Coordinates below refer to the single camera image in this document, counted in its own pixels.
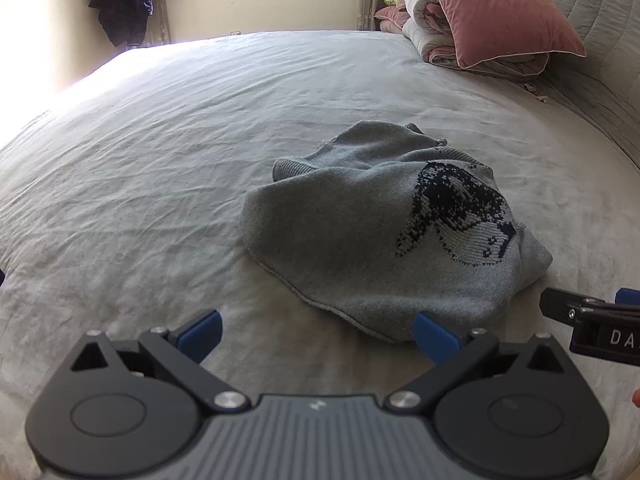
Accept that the grey bed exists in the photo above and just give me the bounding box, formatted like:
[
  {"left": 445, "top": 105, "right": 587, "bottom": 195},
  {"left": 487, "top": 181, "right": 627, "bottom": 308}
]
[{"left": 0, "top": 30, "right": 640, "bottom": 480}]

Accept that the large pink velvet pillow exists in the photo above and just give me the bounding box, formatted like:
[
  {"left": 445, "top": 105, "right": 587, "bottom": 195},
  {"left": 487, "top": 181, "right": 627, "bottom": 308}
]
[{"left": 416, "top": 0, "right": 587, "bottom": 69}]

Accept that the grey quilted headboard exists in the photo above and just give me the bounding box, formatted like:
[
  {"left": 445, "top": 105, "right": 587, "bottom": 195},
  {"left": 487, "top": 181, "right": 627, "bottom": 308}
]
[{"left": 522, "top": 0, "right": 640, "bottom": 161}]

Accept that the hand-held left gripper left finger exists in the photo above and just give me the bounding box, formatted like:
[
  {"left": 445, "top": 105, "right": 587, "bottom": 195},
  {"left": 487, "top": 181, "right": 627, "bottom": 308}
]
[{"left": 70, "top": 309, "right": 252, "bottom": 415}]

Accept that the sheer lace curtain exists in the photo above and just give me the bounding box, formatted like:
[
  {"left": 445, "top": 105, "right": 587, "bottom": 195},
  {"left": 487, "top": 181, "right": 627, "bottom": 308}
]
[{"left": 142, "top": 0, "right": 173, "bottom": 45}]

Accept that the small beige trinket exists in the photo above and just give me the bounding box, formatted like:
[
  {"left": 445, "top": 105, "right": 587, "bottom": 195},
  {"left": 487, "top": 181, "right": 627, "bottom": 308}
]
[{"left": 522, "top": 81, "right": 548, "bottom": 106}]

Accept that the folded grey pink quilt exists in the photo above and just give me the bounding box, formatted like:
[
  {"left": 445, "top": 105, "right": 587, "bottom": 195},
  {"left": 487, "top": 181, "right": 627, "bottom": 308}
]
[{"left": 402, "top": 0, "right": 551, "bottom": 81}]

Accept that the small pink pillow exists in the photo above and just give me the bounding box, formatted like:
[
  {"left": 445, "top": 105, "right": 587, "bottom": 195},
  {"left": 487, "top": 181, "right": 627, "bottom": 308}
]
[{"left": 375, "top": 5, "right": 412, "bottom": 34}]

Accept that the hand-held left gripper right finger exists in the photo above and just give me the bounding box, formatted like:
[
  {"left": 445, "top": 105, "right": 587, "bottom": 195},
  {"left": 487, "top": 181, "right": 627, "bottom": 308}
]
[{"left": 384, "top": 311, "right": 569, "bottom": 415}]

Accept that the grey knit sweater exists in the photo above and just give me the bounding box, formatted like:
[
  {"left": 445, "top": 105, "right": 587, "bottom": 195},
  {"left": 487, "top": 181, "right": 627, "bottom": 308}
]
[{"left": 241, "top": 120, "right": 554, "bottom": 343}]

